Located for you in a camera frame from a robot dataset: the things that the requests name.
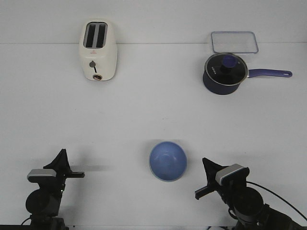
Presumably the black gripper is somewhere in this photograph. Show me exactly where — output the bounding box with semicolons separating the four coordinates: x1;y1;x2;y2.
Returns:
40;149;85;189
195;158;228;204

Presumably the blue bowl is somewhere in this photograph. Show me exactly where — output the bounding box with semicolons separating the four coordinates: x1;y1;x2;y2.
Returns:
149;141;188;182

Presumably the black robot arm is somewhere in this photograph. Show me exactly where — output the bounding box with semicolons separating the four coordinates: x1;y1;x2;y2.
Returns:
195;158;306;230
25;149;85;230

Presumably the dark blue saucepan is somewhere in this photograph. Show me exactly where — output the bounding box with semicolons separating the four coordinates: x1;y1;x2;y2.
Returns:
203;69;293;95

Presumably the glass pot lid blue knob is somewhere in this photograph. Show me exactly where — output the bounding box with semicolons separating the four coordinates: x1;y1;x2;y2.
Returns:
205;53;248;86

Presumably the white two-slot toaster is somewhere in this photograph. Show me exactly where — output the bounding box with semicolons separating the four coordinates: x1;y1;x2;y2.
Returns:
79;19;118;81

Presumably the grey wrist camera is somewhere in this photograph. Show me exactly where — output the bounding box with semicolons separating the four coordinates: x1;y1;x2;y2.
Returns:
27;169;56;184
215;164;249;185

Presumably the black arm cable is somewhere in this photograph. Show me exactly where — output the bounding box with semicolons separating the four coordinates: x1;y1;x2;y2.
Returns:
247;181;307;222

